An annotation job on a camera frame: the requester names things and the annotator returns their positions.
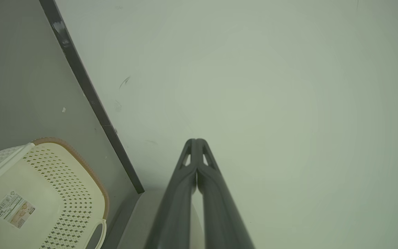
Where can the barcode sticker label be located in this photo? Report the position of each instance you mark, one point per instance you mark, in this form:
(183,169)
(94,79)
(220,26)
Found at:
(14,209)

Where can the cream perforated laundry basket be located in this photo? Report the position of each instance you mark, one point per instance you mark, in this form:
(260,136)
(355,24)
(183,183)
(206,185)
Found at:
(47,180)

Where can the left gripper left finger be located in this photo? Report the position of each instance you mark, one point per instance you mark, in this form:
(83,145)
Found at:
(174,207)

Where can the black wall baseboard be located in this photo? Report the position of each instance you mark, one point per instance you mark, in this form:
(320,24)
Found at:
(88,93)

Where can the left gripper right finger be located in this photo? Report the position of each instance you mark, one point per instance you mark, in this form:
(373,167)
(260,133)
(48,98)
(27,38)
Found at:
(219,214)

